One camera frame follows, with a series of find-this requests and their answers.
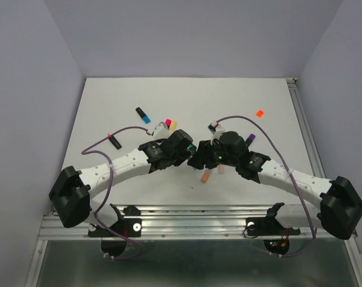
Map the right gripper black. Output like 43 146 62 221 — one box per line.
186 139 238 170

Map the black highlighter green cap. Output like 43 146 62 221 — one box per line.
188 143 197 154

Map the black highlighter blue cap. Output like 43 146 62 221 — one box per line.
135 107 151 124

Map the black highlighter orange tip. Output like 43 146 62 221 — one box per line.
108 134 122 149

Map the black highlighter purple cap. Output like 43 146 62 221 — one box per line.
245 134 256 147

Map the orange pen cap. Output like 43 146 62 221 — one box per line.
256 110 264 118

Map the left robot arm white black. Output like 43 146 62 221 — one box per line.
49 130 197 236

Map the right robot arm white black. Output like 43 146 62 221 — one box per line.
188 132 362 240

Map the grey highlighter orange cap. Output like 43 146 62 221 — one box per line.
200 170 211 184

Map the pastel pink highlighter orange cap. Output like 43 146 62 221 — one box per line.
217 164 225 175

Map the pale yellow highlighter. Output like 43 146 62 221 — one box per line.
169 120 177 133

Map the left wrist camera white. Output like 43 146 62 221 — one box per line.
152 121 171 140

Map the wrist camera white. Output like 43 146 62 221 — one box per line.
208 121 225 144
152 121 171 140

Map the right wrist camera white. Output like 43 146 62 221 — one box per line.
208 121 225 144

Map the aluminium front rail frame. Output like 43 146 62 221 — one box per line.
26 206 362 286

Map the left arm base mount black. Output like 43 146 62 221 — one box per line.
88 204 142 238

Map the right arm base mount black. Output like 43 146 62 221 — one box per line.
245 217 301 237

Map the aluminium right rail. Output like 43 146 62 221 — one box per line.
286 78 327 178

